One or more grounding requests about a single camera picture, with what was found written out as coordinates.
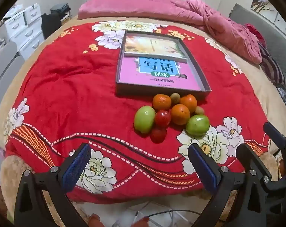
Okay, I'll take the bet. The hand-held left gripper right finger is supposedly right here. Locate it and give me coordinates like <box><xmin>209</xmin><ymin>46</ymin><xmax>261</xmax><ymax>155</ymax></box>
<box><xmin>188</xmin><ymin>143</ymin><xmax>267</xmax><ymax>227</ymax></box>

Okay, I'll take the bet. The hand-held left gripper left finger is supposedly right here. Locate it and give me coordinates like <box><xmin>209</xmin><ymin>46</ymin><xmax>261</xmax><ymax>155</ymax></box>
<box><xmin>14</xmin><ymin>143</ymin><xmax>91</xmax><ymax>227</ymax></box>

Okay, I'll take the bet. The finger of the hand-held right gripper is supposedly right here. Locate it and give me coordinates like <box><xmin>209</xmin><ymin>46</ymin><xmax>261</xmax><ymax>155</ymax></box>
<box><xmin>236</xmin><ymin>144</ymin><xmax>271</xmax><ymax>188</ymax></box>
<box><xmin>263</xmin><ymin>122</ymin><xmax>286</xmax><ymax>161</ymax></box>

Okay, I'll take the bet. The green jujube fruit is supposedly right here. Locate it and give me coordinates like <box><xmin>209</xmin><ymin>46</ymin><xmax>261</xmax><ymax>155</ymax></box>
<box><xmin>134</xmin><ymin>106</ymin><xmax>156</xmax><ymax>134</ymax></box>
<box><xmin>186</xmin><ymin>115</ymin><xmax>210</xmax><ymax>137</ymax></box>

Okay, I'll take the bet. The red cherry tomato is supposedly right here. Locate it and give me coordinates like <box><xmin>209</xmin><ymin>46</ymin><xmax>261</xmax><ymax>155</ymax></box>
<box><xmin>154</xmin><ymin>109</ymin><xmax>172</xmax><ymax>127</ymax></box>
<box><xmin>150</xmin><ymin>126</ymin><xmax>167</xmax><ymax>144</ymax></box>

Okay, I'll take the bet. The orange tangerine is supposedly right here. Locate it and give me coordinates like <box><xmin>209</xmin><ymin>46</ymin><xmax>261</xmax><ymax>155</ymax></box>
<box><xmin>152</xmin><ymin>94</ymin><xmax>172</xmax><ymax>110</ymax></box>
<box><xmin>170</xmin><ymin>104</ymin><xmax>191</xmax><ymax>126</ymax></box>
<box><xmin>180</xmin><ymin>94</ymin><xmax>198</xmax><ymax>114</ymax></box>

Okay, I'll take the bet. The small olive-brown fruit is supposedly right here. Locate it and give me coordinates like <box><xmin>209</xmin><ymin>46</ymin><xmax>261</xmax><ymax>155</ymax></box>
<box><xmin>170</xmin><ymin>93</ymin><xmax>181</xmax><ymax>105</ymax></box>

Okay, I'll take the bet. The shallow grey cardboard box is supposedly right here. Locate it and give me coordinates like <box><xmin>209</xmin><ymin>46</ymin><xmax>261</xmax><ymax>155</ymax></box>
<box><xmin>115</xmin><ymin>30</ymin><xmax>212</xmax><ymax>98</ymax></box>

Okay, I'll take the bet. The striped cloth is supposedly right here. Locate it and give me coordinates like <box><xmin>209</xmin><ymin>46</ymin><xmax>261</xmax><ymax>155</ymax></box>
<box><xmin>259</xmin><ymin>45</ymin><xmax>286</xmax><ymax>86</ymax></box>

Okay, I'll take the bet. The red floral blanket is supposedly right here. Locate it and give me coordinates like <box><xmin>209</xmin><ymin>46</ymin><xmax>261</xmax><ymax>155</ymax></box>
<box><xmin>5</xmin><ymin>20</ymin><xmax>272</xmax><ymax>205</ymax></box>

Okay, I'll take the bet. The red pillow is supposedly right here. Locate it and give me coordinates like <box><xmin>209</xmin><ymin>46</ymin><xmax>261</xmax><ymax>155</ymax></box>
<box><xmin>245</xmin><ymin>24</ymin><xmax>266</xmax><ymax>48</ymax></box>

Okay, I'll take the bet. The pink and blue book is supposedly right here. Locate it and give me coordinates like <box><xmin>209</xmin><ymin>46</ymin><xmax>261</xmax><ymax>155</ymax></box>
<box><xmin>119</xmin><ymin>56</ymin><xmax>202</xmax><ymax>91</ymax></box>

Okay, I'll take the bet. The grey headboard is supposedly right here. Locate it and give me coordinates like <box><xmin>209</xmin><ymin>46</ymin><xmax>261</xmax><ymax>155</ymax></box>
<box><xmin>229</xmin><ymin>3</ymin><xmax>286</xmax><ymax>93</ymax></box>

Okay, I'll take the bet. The yellow and green book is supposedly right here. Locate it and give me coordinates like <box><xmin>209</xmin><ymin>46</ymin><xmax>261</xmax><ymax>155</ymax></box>
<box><xmin>124</xmin><ymin>34</ymin><xmax>188</xmax><ymax>63</ymax></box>

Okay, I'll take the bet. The black bag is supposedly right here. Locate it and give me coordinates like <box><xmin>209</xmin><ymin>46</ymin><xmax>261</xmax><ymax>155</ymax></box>
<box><xmin>41</xmin><ymin>12</ymin><xmax>62</xmax><ymax>39</ymax></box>

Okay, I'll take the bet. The white drawer cabinet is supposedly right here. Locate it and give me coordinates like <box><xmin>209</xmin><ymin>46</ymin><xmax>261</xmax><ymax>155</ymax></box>
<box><xmin>4</xmin><ymin>3</ymin><xmax>45</xmax><ymax>59</ymax></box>

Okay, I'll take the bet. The grey clothes pile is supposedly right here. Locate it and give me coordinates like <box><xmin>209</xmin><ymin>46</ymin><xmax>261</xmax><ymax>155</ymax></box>
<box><xmin>50</xmin><ymin>3</ymin><xmax>70</xmax><ymax>20</ymax></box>

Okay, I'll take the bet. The pink quilt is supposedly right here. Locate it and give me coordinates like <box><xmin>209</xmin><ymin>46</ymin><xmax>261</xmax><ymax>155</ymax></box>
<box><xmin>77</xmin><ymin>0</ymin><xmax>263</xmax><ymax>64</ymax></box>

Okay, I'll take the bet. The black cable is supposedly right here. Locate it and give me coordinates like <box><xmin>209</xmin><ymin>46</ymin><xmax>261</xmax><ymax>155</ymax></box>
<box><xmin>148</xmin><ymin>209</ymin><xmax>200</xmax><ymax>218</ymax></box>

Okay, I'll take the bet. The floral wall picture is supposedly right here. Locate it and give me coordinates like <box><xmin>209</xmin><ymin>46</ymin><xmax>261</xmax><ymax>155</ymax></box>
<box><xmin>250</xmin><ymin>0</ymin><xmax>279</xmax><ymax>13</ymax></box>

